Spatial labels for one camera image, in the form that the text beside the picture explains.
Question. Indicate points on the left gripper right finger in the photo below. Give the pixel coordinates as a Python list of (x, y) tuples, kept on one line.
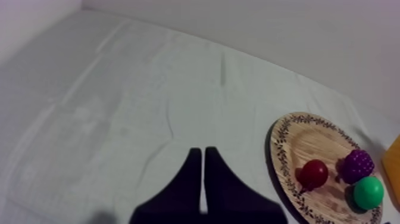
[(231, 197)]

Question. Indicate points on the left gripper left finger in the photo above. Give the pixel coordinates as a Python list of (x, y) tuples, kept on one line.
[(178, 197)]

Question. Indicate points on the yellow plastic basket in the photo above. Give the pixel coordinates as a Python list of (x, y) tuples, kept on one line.
[(392, 167)]

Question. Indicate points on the purple toy grapes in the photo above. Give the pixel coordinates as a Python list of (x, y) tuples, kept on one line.
[(357, 165)]

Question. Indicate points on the small red fruit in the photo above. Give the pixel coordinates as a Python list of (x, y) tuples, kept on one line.
[(313, 174)]

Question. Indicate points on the green toy pear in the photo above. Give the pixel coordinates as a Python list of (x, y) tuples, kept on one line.
[(368, 192)]

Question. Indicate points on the round wooden board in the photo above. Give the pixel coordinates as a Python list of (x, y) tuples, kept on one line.
[(315, 162)]

